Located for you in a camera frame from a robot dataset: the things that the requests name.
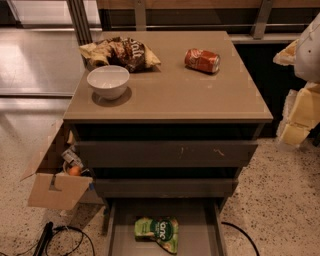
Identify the grey drawer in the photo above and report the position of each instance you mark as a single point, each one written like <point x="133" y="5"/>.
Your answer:
<point x="166" y="154"/>
<point x="199" y="228"/>
<point x="165" y="188"/>

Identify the red soda can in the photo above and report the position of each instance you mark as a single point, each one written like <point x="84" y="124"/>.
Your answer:
<point x="202" y="60"/>

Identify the brown salt chip bag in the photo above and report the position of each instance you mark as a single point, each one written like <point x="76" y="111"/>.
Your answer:
<point x="126" y="52"/>

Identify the grey bottom drawer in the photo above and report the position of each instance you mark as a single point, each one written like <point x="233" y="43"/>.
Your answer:
<point x="199" y="228"/>

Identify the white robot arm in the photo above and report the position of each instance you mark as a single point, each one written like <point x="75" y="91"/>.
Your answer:
<point x="307" y="60"/>

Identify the green rice chip bag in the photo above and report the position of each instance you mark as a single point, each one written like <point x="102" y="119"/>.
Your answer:
<point x="163" y="230"/>

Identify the grey middle drawer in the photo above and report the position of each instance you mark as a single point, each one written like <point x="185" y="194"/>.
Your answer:
<point x="165" y="188"/>

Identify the white ceramic bowl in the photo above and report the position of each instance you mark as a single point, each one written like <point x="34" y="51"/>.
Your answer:
<point x="109" y="82"/>

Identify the open cardboard box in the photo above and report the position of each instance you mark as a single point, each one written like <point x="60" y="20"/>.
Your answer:
<point x="53" y="187"/>

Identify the orange fruit in box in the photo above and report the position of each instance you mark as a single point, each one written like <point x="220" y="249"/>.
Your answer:
<point x="75" y="171"/>

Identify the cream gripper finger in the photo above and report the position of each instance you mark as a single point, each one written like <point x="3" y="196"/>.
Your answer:
<point x="301" y="114"/>
<point x="286" y="56"/>

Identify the small packet in box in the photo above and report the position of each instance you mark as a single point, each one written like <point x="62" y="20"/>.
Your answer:
<point x="72" y="158"/>

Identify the grey top drawer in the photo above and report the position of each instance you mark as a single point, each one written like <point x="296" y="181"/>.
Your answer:
<point x="166" y="154"/>

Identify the black bar on floor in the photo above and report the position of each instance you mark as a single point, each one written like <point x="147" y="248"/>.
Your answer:
<point x="44" y="238"/>

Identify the grey drawer cabinet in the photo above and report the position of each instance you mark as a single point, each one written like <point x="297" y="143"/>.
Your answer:
<point x="173" y="102"/>

